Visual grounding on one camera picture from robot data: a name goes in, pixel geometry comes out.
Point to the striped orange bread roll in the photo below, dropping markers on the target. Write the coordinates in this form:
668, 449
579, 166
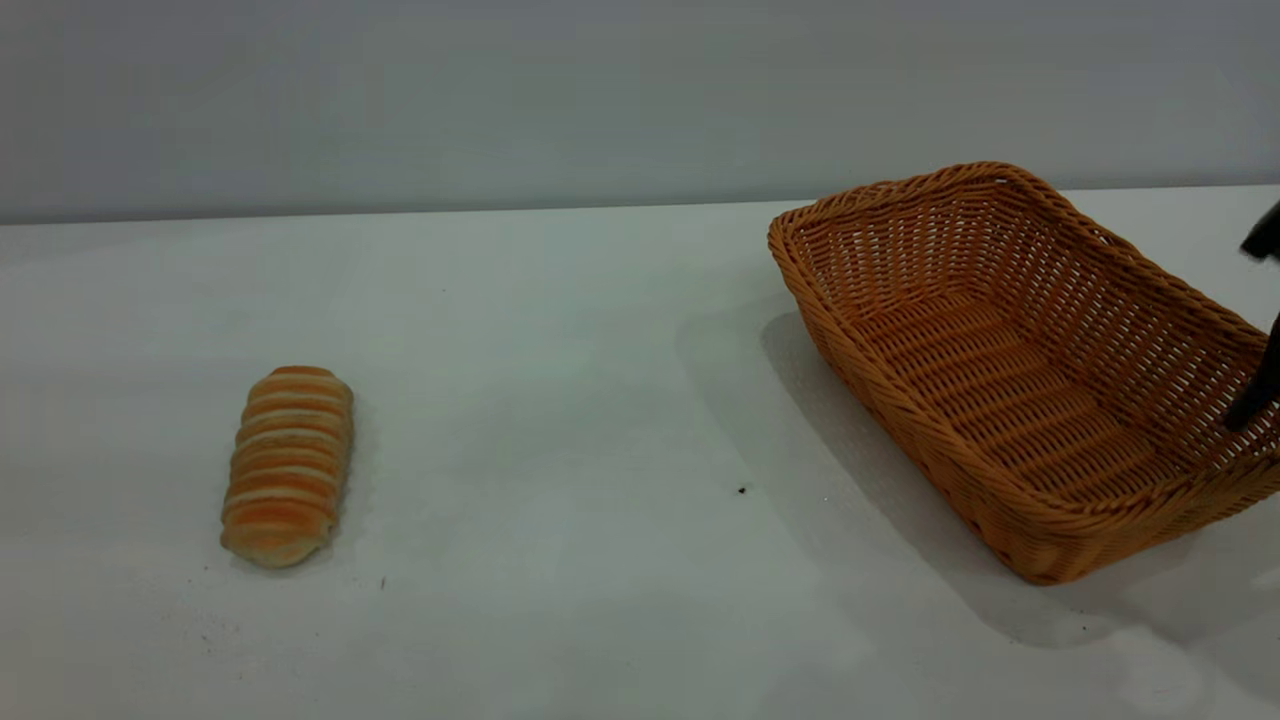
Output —
288, 470

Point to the orange woven wicker basket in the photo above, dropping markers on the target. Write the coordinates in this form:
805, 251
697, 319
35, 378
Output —
1000, 390

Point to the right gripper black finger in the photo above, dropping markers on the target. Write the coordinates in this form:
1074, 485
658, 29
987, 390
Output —
1258, 395
1265, 240

